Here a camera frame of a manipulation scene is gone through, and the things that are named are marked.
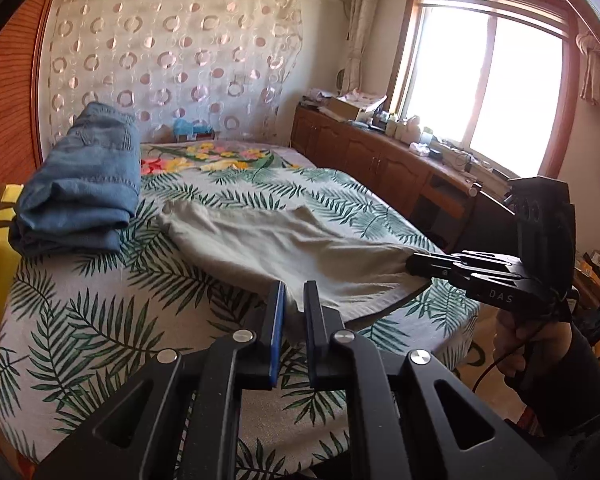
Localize leaf print bedsheet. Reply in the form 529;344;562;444
0;165;481;480

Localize folded blue jeans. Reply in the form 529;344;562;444
9;101;143;257

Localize person's right forearm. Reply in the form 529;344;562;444
517;322;600;441

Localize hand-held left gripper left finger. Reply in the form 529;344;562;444
35;280;287;480

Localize wooden frame window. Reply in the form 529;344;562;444
387;0;581;181

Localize blue plastic object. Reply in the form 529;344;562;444
172;120;213;142

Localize beige window curtain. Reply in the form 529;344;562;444
341;0;383;93
575;30;600;108

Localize floral blanket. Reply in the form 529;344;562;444
139;141;306;176

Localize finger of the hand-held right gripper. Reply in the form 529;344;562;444
405;251;521;277
442;265;531;307

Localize dark chair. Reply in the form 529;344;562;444
450;192;523;258

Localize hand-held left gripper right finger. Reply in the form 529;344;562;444
302;280;556;480

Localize black cable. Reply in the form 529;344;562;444
472;300;578;393

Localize white plastic jug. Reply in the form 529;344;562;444
400;115;423;145

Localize person's right hand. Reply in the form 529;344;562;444
492;305;573;393

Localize circle pattern sheer curtain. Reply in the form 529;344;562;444
42;0;303;146

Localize wooden low cabinet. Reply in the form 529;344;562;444
290;102;511;256

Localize wooden slatted wardrobe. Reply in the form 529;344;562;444
0;0;63;201

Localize grey pants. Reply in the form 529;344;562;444
157;200;433;326

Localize cardboard box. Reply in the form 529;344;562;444
326;96;368;122

